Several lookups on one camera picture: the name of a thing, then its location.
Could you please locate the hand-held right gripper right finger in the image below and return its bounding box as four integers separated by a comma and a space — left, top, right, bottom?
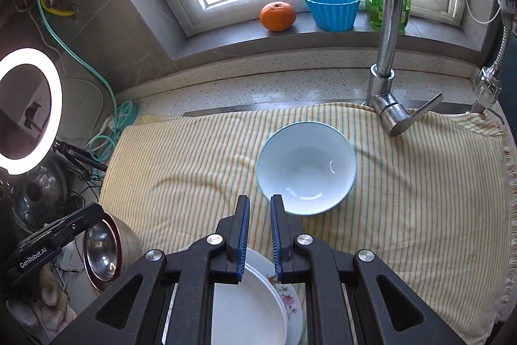
270, 193, 469, 345

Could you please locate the blue fluted cup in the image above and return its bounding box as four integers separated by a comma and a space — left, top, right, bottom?
303, 0, 361, 32

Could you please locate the flexible metal faucet sprayer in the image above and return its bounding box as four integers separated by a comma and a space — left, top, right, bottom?
470, 0, 517, 115

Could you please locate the red steel bowl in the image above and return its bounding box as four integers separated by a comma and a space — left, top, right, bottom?
83, 220, 122, 289

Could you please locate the deep plate rose print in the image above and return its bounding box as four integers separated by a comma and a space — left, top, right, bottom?
262, 272, 303, 345

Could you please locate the white power strip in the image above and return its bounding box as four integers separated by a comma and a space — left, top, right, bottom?
95, 114, 122, 139

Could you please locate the black tripod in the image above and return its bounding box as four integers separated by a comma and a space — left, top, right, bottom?
52, 141, 109, 173

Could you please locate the ring light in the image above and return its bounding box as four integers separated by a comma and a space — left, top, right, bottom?
0, 48, 63, 175

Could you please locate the chrome faucet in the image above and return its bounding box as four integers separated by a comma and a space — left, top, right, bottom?
365, 0, 515, 137

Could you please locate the green hose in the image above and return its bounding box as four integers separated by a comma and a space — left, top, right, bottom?
36, 0, 140, 164

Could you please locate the yellow striped cloth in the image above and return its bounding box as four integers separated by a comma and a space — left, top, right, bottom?
99, 102, 513, 345

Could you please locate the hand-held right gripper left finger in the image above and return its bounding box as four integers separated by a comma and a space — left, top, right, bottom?
48, 195, 251, 345

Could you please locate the stainless steel bowl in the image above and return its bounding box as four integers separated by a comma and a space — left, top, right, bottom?
87, 212, 143, 293

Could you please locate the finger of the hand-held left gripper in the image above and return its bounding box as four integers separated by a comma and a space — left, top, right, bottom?
54, 203, 106, 237

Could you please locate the light blue bowl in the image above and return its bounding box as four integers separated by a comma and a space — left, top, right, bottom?
256, 121, 358, 217

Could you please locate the steel pot lid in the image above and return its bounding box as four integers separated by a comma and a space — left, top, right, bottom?
10, 157, 69, 232

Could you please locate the tangerine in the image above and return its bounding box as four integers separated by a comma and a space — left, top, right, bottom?
259, 1, 297, 32

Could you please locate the white plate grey leaf print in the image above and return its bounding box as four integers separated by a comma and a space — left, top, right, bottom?
211, 248, 288, 345

